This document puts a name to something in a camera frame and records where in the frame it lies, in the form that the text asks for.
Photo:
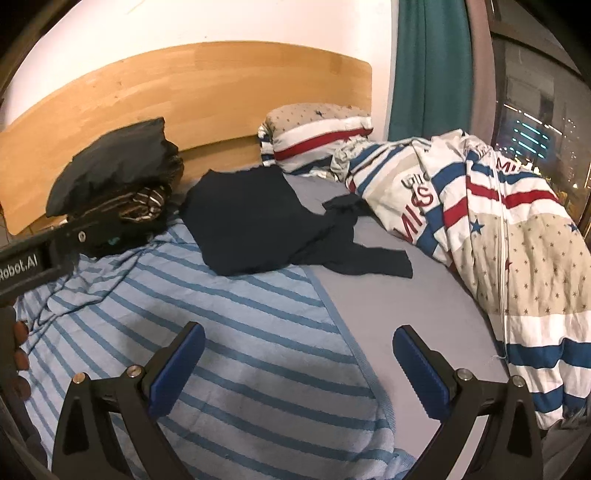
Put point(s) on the window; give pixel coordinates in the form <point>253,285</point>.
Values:
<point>540,106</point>

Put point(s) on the wooden headboard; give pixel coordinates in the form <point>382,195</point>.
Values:
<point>184,97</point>

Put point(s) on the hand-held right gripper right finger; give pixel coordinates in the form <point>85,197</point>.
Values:
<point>420,369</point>

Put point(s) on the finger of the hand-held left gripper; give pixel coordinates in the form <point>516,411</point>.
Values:
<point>83,237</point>

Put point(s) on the navy button cardigan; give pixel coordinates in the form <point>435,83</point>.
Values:
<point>244,217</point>

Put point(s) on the teal curtain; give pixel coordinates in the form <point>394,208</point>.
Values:
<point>429,64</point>

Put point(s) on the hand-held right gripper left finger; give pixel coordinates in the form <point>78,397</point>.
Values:
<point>178,369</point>

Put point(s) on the brown striped sweater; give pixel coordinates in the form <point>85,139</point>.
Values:
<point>145,203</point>

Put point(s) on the person's left hand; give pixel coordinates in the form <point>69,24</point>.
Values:
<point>21,360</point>

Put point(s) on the grey bed sheet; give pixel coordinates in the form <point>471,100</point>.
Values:
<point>397,304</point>

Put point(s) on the striped star duvet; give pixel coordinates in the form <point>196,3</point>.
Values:
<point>498,240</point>

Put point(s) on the striped star pillow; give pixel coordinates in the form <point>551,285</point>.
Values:
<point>314,134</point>

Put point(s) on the blue striped blanket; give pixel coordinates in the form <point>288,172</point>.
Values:
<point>254,332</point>

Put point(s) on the black folded garment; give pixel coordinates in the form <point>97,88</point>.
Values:
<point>111,166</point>

